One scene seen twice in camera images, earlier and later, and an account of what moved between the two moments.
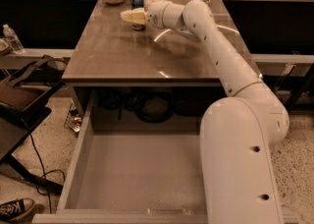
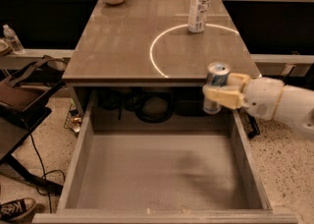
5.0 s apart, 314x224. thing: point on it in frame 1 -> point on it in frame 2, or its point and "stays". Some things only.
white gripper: (156, 13) -> (262, 97)
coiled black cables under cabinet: (149, 106) stays
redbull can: (137, 2) -> (217, 75)
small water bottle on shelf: (15, 42) stays
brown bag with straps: (30, 84) stays
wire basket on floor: (74, 119) stays
